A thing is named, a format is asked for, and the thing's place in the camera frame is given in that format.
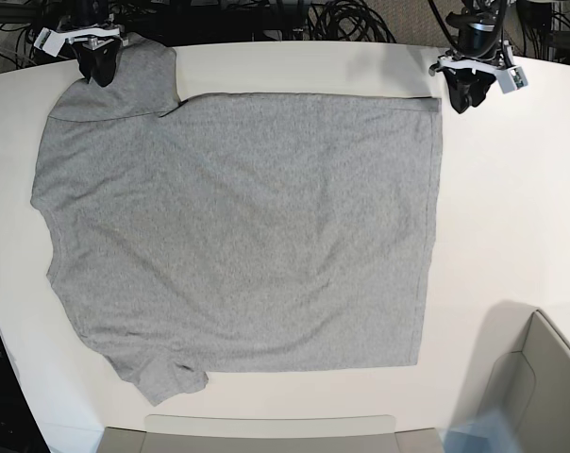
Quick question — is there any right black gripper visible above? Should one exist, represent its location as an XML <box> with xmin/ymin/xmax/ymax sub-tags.
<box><xmin>73</xmin><ymin>38</ymin><xmax>120</xmax><ymax>88</ymax></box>

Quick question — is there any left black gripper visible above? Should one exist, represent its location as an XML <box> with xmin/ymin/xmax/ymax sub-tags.
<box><xmin>444</xmin><ymin>68</ymin><xmax>495</xmax><ymax>114</ymax></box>

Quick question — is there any grey T-shirt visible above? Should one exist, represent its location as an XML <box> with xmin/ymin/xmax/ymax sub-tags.
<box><xmin>31</xmin><ymin>36</ymin><xmax>442</xmax><ymax>405</ymax></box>

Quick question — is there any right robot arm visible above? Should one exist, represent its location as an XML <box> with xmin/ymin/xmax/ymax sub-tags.
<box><xmin>58</xmin><ymin>0</ymin><xmax>123</xmax><ymax>88</ymax></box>

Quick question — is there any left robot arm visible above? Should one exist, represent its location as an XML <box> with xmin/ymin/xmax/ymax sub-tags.
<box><xmin>443</xmin><ymin>1</ymin><xmax>509</xmax><ymax>113</ymax></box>

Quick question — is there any beige bin right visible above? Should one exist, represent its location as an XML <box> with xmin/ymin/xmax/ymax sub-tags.
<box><xmin>472</xmin><ymin>310</ymin><xmax>570</xmax><ymax>452</ymax></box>

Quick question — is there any beige bin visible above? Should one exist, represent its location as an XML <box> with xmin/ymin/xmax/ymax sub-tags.
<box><xmin>472</xmin><ymin>310</ymin><xmax>570</xmax><ymax>452</ymax></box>
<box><xmin>97</xmin><ymin>414</ymin><xmax>444</xmax><ymax>452</ymax></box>

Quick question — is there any beige bin front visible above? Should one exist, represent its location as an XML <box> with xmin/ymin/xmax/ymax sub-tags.
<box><xmin>97</xmin><ymin>414</ymin><xmax>444</xmax><ymax>452</ymax></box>

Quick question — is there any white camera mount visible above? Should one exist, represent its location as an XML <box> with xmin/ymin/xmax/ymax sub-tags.
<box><xmin>34</xmin><ymin>25</ymin><xmax>126</xmax><ymax>57</ymax></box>
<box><xmin>428</xmin><ymin>40</ymin><xmax>528</xmax><ymax>93</ymax></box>

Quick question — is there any black cable bundle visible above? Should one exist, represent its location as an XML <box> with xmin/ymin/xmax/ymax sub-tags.
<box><xmin>0</xmin><ymin>0</ymin><xmax>570</xmax><ymax>62</ymax></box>

